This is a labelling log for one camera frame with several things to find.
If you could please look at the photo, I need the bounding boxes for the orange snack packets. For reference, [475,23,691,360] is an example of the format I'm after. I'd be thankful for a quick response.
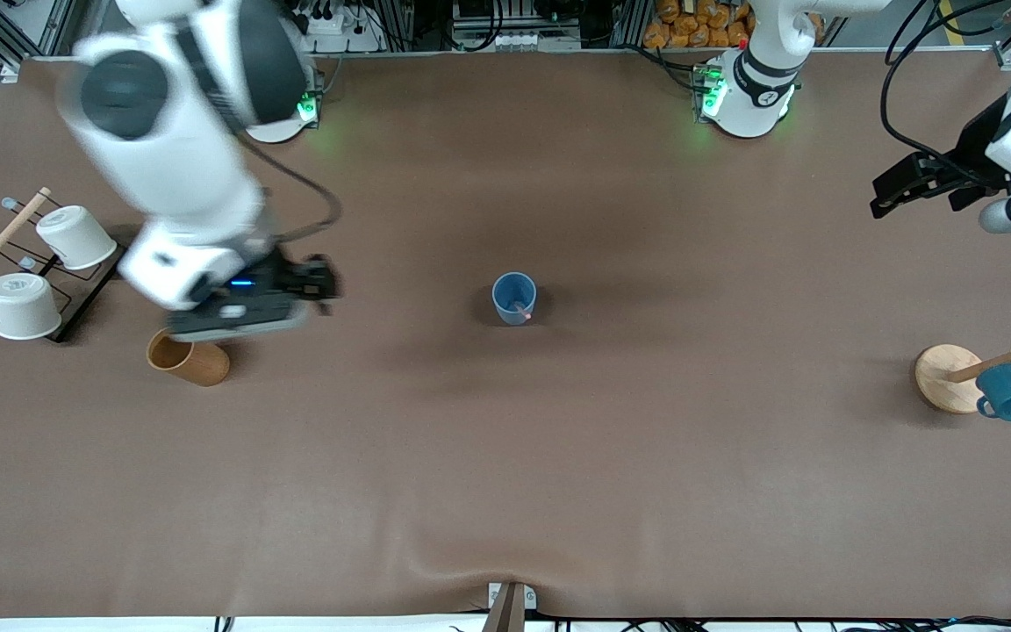
[643,0,754,50]

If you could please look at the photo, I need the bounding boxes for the white power strip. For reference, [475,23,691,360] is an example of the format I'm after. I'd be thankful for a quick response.
[288,0,385,54]

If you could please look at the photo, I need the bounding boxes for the brown table mat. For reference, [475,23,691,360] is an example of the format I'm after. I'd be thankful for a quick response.
[0,48,1011,621]

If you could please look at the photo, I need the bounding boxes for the brown wooden cylinder holder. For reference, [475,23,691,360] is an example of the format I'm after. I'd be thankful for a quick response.
[146,328,232,388]

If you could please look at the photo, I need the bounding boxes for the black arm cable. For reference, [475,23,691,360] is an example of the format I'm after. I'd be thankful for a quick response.
[879,0,1011,169]
[242,139,343,248]

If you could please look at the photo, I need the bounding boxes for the white paper cup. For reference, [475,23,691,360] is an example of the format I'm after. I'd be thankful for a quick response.
[0,272,63,341]
[35,205,118,271]

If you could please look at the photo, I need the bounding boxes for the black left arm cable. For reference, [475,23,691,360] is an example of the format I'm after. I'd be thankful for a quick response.
[879,0,1011,169]

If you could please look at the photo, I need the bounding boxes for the black wire cup rack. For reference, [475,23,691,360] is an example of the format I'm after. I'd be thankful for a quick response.
[0,197,133,344]

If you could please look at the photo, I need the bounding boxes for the wooden mug tree stand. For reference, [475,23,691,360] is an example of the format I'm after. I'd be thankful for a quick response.
[914,314,1011,415]

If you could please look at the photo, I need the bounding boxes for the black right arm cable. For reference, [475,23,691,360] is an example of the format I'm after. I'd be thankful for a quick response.
[242,139,343,248]

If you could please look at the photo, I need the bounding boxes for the grey metal camera bracket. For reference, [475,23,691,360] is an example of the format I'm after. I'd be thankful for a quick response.
[481,581,538,632]

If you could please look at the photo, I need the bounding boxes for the blue plastic cup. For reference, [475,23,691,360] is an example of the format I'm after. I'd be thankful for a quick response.
[491,271,538,327]

